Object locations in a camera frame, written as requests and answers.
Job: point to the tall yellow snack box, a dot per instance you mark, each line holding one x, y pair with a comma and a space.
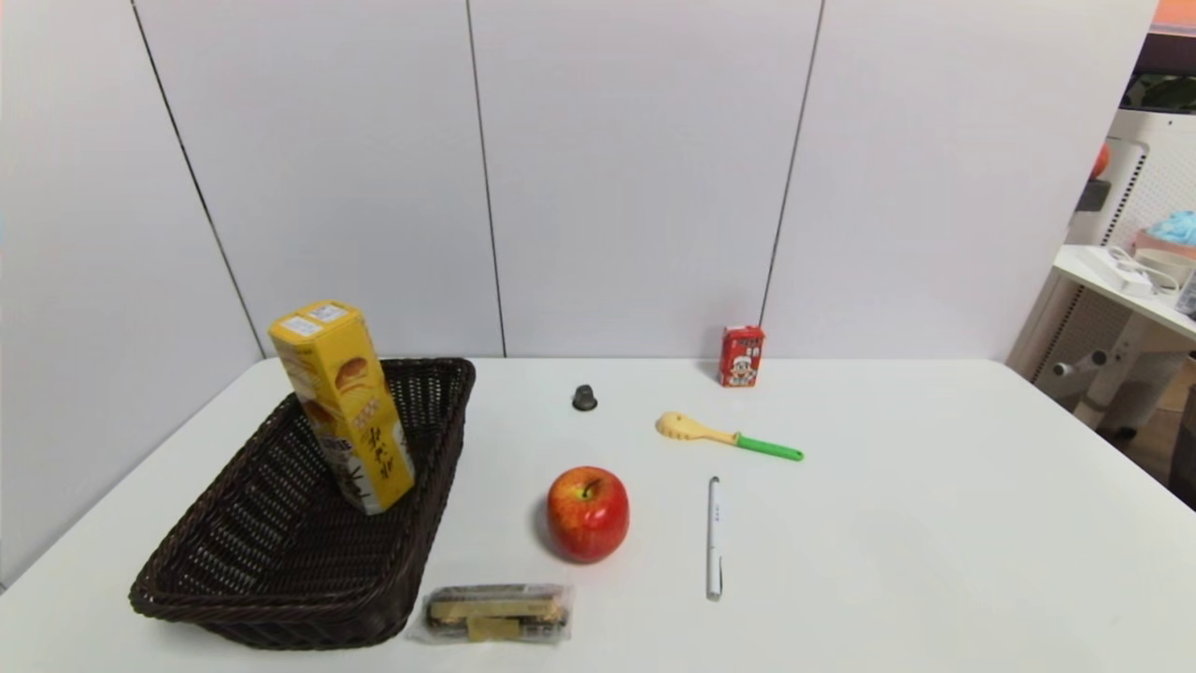
355, 411

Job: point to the dark brown wicker basket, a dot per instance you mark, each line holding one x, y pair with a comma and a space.
280, 561

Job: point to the red milk carton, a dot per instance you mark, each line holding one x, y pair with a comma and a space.
741, 357

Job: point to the red apple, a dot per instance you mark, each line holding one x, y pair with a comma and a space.
587, 519

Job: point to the white pen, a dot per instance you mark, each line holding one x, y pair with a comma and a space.
714, 537

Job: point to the clear wrapped snack packet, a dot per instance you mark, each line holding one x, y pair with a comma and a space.
495, 612

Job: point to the white power adapter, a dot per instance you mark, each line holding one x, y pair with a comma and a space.
1121, 271

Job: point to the white perforated panel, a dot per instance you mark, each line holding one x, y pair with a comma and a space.
1117, 196

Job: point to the white side desk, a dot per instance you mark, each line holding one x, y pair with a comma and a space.
1135, 313

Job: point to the light blue cloth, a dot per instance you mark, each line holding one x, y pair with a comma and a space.
1175, 228

